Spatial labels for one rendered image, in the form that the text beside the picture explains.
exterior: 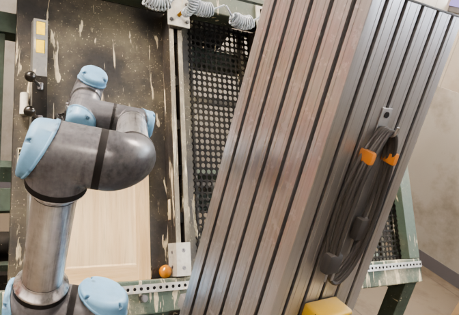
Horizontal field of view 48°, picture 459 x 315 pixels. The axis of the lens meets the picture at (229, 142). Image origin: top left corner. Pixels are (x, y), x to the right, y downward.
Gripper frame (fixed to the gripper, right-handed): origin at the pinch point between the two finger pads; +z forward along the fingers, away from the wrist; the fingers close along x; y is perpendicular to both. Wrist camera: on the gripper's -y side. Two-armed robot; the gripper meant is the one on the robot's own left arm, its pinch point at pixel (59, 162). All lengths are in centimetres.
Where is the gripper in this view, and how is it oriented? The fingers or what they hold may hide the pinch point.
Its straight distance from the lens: 165.4
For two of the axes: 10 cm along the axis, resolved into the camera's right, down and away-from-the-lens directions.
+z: -4.8, 6.4, 6.0
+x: -8.1, -0.4, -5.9
